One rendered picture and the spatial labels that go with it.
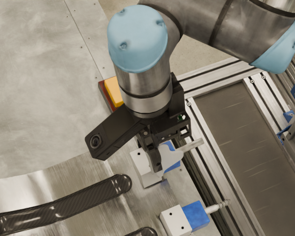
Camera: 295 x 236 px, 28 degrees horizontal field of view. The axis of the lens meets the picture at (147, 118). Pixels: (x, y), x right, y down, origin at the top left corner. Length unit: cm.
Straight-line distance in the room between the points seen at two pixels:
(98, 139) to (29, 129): 33
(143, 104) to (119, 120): 9
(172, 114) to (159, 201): 21
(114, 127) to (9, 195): 25
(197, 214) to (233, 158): 84
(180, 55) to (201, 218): 130
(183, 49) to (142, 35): 157
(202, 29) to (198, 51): 150
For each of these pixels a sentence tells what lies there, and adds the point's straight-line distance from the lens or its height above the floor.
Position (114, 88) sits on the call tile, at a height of 84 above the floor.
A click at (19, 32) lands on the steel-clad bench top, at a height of 80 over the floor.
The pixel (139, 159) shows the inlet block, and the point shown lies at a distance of 102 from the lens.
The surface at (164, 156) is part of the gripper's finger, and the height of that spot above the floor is 100.
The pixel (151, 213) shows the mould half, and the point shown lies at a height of 89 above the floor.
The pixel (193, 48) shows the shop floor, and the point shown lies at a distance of 230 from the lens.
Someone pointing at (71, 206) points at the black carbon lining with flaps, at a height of 88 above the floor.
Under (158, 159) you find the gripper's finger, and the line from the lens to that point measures 93.
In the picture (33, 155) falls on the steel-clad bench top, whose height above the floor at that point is 80.
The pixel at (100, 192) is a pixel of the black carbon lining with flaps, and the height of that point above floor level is 88.
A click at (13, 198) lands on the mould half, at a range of 104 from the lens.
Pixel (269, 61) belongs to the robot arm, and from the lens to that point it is 79.
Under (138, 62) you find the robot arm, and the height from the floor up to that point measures 127.
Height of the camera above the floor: 188
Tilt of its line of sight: 63 degrees down
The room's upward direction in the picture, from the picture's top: 11 degrees clockwise
